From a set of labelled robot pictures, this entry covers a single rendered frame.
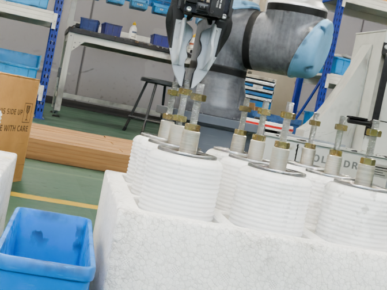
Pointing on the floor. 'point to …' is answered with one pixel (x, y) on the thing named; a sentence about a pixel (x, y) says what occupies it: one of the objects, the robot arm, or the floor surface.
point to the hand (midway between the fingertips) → (187, 77)
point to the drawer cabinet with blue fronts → (260, 90)
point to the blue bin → (46, 251)
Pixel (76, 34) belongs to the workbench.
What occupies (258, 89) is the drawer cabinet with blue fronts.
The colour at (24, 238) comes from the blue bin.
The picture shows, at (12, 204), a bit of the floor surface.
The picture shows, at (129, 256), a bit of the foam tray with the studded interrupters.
